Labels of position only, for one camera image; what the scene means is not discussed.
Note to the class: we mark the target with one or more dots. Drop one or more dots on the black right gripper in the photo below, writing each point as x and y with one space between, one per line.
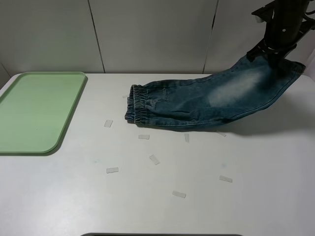
281 37

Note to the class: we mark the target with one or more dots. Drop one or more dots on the children's blue denim shorts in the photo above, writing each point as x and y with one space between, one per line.
249 86

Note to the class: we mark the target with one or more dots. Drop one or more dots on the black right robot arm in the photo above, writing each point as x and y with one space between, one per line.
294 8

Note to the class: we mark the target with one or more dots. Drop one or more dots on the light green plastic tray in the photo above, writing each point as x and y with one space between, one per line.
35 110

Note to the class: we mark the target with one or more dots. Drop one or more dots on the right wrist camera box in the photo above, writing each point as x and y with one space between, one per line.
265 13

